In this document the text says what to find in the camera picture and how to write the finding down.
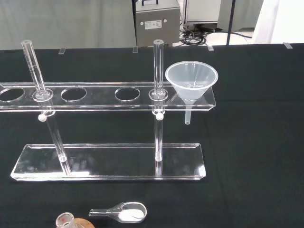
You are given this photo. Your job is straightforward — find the grey metal equipment box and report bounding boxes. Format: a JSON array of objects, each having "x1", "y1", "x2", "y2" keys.
[{"x1": 132, "y1": 0, "x2": 181, "y2": 48}]

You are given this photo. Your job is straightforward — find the black table cloth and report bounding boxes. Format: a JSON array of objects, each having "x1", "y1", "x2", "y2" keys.
[{"x1": 0, "y1": 42, "x2": 304, "y2": 228}]

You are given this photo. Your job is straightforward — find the round-bottom glass flask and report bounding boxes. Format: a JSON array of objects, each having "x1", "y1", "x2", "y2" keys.
[{"x1": 55, "y1": 212, "x2": 77, "y2": 228}]

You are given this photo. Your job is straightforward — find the black cable bundle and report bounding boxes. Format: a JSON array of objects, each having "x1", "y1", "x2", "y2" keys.
[{"x1": 179, "y1": 23, "x2": 216, "y2": 46}]

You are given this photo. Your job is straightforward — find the cork ring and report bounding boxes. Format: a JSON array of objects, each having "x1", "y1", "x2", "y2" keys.
[{"x1": 72, "y1": 218, "x2": 95, "y2": 228}]

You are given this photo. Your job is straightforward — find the black upright pole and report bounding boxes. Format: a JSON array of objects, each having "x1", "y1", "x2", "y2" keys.
[{"x1": 226, "y1": 0, "x2": 236, "y2": 46}]

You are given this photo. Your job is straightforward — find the white framed cabinet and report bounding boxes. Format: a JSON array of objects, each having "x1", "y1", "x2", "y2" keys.
[{"x1": 182, "y1": 0, "x2": 222, "y2": 25}]

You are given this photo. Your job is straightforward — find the white board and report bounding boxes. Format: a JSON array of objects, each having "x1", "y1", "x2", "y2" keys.
[{"x1": 251, "y1": 0, "x2": 304, "y2": 45}]

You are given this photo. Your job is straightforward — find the glass weighing funnel with powder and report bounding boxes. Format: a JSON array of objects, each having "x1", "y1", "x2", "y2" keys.
[{"x1": 88, "y1": 201, "x2": 148, "y2": 224}]

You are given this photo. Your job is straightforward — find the clear acrylic funnel stand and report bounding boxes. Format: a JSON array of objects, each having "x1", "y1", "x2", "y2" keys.
[{"x1": 0, "y1": 39, "x2": 217, "y2": 183}]

